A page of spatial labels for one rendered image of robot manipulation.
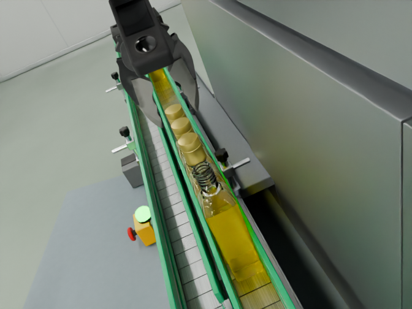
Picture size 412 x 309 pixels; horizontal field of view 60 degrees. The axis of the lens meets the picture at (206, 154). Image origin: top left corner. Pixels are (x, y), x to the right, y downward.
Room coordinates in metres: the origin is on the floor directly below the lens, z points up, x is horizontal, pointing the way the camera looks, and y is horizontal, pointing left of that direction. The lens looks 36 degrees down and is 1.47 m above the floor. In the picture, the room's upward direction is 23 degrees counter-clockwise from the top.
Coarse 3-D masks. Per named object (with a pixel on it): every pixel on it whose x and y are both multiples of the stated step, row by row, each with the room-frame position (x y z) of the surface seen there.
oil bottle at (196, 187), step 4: (212, 164) 0.49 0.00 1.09; (216, 168) 0.48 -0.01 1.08; (192, 172) 0.49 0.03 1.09; (216, 172) 0.47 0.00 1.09; (220, 172) 0.48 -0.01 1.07; (192, 176) 0.48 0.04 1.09; (216, 176) 0.46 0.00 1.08; (220, 176) 0.46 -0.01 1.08; (192, 180) 0.47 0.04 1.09; (196, 180) 0.46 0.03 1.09; (220, 180) 0.46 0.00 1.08; (224, 180) 0.46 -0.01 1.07; (192, 184) 0.47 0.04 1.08; (196, 184) 0.46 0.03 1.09; (196, 188) 0.46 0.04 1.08; (200, 188) 0.45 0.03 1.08; (196, 192) 0.45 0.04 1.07; (196, 196) 0.45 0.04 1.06
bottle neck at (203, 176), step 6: (204, 162) 0.43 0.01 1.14; (198, 168) 0.43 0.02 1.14; (204, 168) 0.43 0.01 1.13; (210, 168) 0.41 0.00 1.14; (198, 174) 0.41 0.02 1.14; (204, 174) 0.41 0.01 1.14; (210, 174) 0.41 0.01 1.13; (198, 180) 0.41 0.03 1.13; (204, 180) 0.41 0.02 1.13; (210, 180) 0.41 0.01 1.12; (216, 180) 0.42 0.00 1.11; (204, 186) 0.41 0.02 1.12; (210, 186) 0.41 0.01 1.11; (216, 186) 0.41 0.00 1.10; (204, 192) 0.41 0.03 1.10; (210, 192) 0.41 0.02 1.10; (216, 192) 0.41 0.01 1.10
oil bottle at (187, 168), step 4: (204, 148) 0.54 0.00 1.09; (208, 152) 0.54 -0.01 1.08; (184, 156) 0.54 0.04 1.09; (208, 156) 0.52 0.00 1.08; (184, 160) 0.53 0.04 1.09; (208, 160) 0.51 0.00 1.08; (212, 160) 0.52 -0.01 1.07; (184, 164) 0.53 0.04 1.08; (184, 168) 0.53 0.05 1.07; (188, 168) 0.51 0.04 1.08; (188, 172) 0.51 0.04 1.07; (188, 176) 0.51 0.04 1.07
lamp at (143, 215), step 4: (140, 208) 0.74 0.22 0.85; (144, 208) 0.73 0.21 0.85; (148, 208) 0.73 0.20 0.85; (136, 212) 0.73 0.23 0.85; (140, 212) 0.72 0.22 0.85; (144, 212) 0.72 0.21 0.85; (148, 212) 0.72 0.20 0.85; (136, 216) 0.72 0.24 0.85; (140, 216) 0.71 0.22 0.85; (144, 216) 0.71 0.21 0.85; (148, 216) 0.71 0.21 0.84; (140, 220) 0.71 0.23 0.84; (144, 220) 0.71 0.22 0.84; (148, 220) 0.71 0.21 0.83
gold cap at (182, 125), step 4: (176, 120) 0.55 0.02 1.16; (180, 120) 0.54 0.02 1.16; (184, 120) 0.54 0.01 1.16; (188, 120) 0.53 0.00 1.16; (172, 124) 0.54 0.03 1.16; (176, 124) 0.54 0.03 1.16; (180, 124) 0.53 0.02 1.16; (184, 124) 0.52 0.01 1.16; (188, 124) 0.53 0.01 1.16; (172, 128) 0.53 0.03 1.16; (176, 128) 0.52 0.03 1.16; (180, 128) 0.52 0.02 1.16; (184, 128) 0.52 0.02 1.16; (188, 128) 0.52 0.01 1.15; (192, 128) 0.53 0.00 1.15; (176, 132) 0.53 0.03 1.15; (180, 132) 0.52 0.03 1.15; (184, 132) 0.52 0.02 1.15; (188, 132) 0.52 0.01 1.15; (176, 136) 0.53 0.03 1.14; (180, 136) 0.52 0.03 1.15
